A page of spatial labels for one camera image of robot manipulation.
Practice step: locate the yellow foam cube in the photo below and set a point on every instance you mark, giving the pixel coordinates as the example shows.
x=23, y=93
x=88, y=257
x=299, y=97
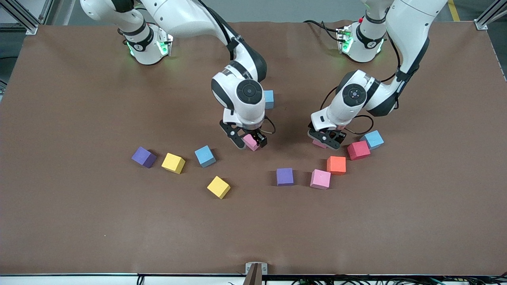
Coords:
x=172, y=162
x=218, y=186

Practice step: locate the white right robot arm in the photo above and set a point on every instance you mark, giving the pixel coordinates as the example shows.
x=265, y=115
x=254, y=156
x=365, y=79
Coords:
x=174, y=16

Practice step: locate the light blue foam cube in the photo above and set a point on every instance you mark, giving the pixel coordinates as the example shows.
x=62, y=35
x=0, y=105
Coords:
x=269, y=99
x=204, y=155
x=373, y=138

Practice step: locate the orange foam cube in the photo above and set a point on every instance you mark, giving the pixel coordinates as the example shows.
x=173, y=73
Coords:
x=336, y=164

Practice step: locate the red foam cube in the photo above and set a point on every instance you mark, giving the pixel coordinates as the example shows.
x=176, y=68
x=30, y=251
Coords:
x=358, y=149

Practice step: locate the brown table cover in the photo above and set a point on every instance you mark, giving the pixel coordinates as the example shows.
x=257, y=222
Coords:
x=79, y=221

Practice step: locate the purple foam cube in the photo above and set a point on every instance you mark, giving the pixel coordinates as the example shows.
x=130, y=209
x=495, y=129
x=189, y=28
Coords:
x=284, y=176
x=143, y=156

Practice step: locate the aluminium frame extrusion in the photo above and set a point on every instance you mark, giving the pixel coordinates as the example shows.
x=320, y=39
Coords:
x=27, y=27
x=481, y=24
x=45, y=12

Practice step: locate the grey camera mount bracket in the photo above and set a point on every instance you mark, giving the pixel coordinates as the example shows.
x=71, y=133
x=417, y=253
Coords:
x=255, y=273

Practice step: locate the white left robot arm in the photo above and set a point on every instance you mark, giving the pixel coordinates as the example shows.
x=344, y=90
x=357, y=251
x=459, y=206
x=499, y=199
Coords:
x=408, y=31

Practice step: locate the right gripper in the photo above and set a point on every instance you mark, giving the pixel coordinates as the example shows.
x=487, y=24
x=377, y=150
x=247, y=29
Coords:
x=261, y=138

